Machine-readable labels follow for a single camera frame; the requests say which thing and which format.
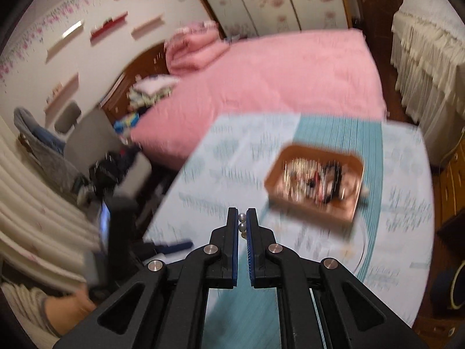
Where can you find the black bag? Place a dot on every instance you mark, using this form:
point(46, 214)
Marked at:
point(109, 169)

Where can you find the wooden headboard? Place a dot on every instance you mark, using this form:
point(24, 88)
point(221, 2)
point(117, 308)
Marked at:
point(145, 65)

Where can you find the pink jewelry box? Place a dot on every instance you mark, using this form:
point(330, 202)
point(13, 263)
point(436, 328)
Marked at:
point(308, 210)

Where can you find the red wall shelf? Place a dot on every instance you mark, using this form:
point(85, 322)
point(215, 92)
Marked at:
point(109, 27)

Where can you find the wooden desk with drawers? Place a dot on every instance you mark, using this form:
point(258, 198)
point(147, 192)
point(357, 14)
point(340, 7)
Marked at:
point(454, 174)

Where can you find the grey garment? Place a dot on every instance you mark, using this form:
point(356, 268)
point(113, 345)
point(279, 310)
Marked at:
point(47, 145)

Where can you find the person's left forearm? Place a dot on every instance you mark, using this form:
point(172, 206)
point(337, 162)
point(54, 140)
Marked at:
point(36, 316)

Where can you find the pile of clothes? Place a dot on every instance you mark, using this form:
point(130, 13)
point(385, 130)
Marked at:
point(152, 89)

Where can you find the blue patterned cloth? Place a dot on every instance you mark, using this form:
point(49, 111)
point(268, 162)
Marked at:
point(127, 121)

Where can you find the grey chair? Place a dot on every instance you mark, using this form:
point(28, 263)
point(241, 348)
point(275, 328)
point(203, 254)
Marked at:
point(90, 127)

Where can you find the white wall shelf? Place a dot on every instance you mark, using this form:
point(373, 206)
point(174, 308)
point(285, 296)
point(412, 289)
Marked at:
point(72, 29)
point(58, 50)

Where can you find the cream pleated cloth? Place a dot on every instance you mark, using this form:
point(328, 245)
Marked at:
point(36, 207)

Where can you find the folded pink quilt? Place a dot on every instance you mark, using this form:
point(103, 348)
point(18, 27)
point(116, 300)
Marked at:
point(192, 47)

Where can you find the dark blue bucket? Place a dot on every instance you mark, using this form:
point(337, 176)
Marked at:
point(450, 287)

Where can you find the pink bed blanket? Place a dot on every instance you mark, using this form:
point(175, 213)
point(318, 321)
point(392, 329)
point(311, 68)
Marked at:
point(272, 80)

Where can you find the beige wall shelf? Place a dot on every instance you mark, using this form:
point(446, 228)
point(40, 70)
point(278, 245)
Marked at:
point(61, 92)
point(147, 25)

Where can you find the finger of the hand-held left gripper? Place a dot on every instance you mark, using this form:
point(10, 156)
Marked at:
point(176, 246)

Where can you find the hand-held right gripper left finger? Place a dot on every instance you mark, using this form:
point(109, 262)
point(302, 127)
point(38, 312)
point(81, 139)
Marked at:
point(234, 261)

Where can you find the floral wardrobe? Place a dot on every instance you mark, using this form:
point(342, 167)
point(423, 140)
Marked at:
point(272, 0)

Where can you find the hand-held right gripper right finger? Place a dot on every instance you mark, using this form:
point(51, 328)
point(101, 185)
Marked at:
point(250, 261)

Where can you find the white lace cloth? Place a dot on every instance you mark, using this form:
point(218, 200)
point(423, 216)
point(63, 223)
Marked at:
point(425, 61)

